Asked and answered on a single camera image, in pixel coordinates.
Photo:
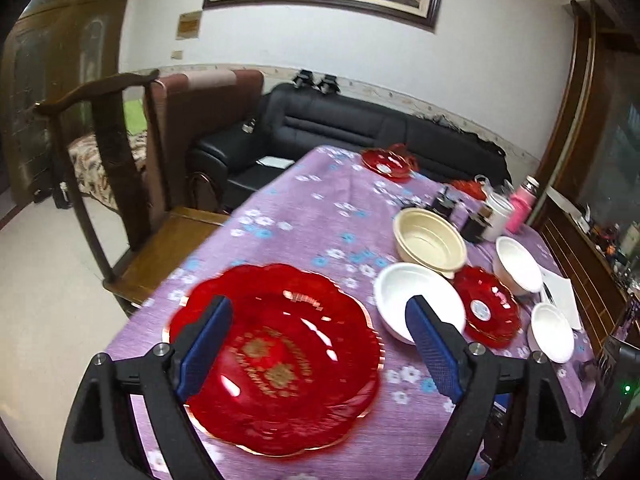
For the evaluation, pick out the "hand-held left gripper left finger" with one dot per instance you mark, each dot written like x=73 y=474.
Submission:
x=205 y=345

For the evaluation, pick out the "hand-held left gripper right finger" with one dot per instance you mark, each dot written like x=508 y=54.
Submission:
x=435 y=350

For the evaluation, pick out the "large white bowl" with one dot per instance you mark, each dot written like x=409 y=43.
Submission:
x=400 y=290

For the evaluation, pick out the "large red plate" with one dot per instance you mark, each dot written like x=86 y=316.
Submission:
x=280 y=340

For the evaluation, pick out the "medium white bowl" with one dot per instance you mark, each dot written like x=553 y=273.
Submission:
x=517 y=265

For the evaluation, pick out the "small red plate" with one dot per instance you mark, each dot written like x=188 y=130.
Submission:
x=485 y=300

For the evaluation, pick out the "small white bowl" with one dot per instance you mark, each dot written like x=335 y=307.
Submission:
x=550 y=332

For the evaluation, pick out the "white lined paper sheet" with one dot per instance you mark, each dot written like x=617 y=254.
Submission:
x=565 y=290

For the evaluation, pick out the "dark wooden chair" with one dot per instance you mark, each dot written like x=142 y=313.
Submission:
x=165 y=245

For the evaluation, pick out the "cream plastic bowl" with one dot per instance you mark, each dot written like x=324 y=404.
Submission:
x=425 y=240

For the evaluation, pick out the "black motor with felt wheel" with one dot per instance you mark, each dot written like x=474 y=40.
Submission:
x=475 y=225

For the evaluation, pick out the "black electric motor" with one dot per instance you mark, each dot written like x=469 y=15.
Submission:
x=442 y=202

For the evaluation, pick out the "white plastic jar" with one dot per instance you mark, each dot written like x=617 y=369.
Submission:
x=500 y=215

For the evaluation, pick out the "purple floral tablecloth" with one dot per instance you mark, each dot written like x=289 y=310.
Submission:
x=300 y=220

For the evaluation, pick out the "bottle with pink knit sleeve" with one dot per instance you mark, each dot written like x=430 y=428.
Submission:
x=520 y=207

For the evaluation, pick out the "red gold-rimmed plate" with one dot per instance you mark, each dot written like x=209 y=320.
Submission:
x=387 y=162

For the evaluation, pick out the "white paper on sofa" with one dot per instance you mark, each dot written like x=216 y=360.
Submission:
x=275 y=162

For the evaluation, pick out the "brown armchair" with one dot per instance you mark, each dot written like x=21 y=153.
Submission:
x=200 y=110

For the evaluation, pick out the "black leather sofa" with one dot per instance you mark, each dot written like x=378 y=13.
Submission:
x=320 y=125

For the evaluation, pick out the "wooden cabinet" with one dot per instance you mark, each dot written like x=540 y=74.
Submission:
x=590 y=110

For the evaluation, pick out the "black device on sofa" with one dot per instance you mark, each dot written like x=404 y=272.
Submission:
x=328 y=84
x=303 y=79

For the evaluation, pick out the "wooden door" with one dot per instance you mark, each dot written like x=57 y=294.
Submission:
x=50 y=85

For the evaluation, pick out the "gold wall plaque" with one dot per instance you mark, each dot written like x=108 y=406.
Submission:
x=189 y=24

